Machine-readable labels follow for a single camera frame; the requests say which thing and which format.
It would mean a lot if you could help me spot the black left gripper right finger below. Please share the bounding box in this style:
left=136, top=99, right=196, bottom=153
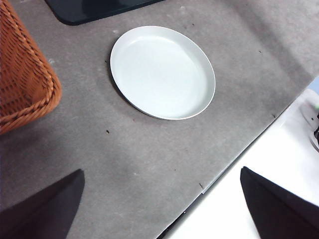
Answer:
left=240, top=166, right=319, bottom=239

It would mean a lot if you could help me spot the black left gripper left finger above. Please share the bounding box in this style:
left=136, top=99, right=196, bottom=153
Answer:
left=0, top=168, right=86, bottom=239

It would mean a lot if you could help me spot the white device with black parts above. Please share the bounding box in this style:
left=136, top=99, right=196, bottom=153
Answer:
left=298, top=88, right=319, bottom=152

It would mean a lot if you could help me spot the brown wicker basket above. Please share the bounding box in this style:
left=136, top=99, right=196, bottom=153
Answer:
left=0, top=0, right=63, bottom=135

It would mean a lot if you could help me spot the grey round plate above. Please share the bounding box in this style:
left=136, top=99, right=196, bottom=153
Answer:
left=110, top=25, right=216, bottom=121

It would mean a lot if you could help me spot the black rectangular tray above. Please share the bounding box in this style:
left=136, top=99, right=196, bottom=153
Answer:
left=44, top=0, right=166, bottom=26

